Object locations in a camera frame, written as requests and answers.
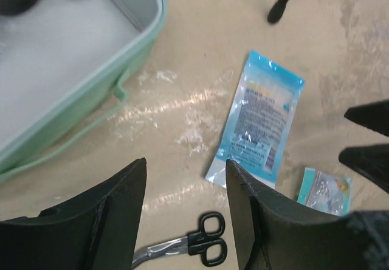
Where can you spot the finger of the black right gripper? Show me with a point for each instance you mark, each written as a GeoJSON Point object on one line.
{"type": "Point", "coordinates": [374, 116]}
{"type": "Point", "coordinates": [371, 162]}

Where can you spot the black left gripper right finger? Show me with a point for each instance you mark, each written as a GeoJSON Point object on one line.
{"type": "Point", "coordinates": [271, 231]}

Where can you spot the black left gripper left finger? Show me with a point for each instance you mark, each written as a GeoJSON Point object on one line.
{"type": "Point", "coordinates": [96, 229]}

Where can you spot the light blue foil pouch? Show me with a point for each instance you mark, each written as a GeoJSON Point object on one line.
{"type": "Point", "coordinates": [259, 121]}

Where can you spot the mint green medicine case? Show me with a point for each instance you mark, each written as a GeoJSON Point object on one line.
{"type": "Point", "coordinates": [59, 61]}

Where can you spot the teal header clear packet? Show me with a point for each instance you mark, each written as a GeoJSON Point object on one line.
{"type": "Point", "coordinates": [325, 193]}

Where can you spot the black music stand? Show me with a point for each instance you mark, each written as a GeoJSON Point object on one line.
{"type": "Point", "coordinates": [276, 12]}

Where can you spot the black handled scissors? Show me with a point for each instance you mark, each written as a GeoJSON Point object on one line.
{"type": "Point", "coordinates": [196, 242]}

